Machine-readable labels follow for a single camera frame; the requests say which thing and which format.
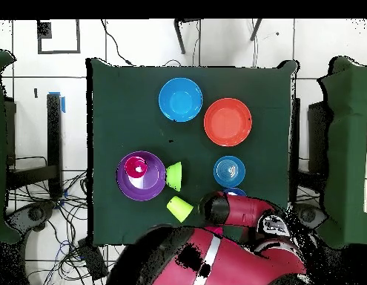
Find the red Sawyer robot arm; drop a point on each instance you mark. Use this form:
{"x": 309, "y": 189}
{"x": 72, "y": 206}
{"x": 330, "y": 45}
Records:
{"x": 230, "y": 261}

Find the orange plastic bowl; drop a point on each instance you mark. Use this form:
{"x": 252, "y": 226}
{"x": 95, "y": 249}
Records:
{"x": 227, "y": 122}

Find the green plastic cup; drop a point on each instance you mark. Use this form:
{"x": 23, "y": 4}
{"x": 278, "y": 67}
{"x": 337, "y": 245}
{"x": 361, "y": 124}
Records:
{"x": 179, "y": 207}

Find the red plastic cup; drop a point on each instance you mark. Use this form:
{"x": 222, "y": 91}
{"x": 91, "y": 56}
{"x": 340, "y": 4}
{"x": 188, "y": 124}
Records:
{"x": 132, "y": 167}

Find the small ribbed green bowl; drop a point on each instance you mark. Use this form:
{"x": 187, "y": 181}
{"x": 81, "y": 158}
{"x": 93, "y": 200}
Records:
{"x": 174, "y": 176}

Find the dark green table cloth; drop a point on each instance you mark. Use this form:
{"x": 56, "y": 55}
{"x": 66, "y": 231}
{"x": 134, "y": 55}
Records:
{"x": 260, "y": 89}

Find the large light blue bowl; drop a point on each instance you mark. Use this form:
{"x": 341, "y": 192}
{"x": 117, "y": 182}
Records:
{"x": 180, "y": 99}

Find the black power strip box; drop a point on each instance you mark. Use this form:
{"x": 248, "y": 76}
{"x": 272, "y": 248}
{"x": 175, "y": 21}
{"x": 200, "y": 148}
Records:
{"x": 92, "y": 258}

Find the purple plastic bowl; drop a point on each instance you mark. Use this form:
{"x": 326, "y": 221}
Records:
{"x": 153, "y": 184}

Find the ribbed light blue bowl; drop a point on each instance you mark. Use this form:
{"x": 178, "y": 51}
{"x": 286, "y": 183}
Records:
{"x": 229, "y": 171}

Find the black metal chair legs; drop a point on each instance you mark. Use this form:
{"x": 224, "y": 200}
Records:
{"x": 180, "y": 38}

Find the dark blue bowl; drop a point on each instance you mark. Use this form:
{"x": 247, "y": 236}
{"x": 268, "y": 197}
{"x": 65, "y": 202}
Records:
{"x": 235, "y": 192}

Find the black stand post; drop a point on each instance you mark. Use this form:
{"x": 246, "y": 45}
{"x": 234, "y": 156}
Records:
{"x": 54, "y": 133}

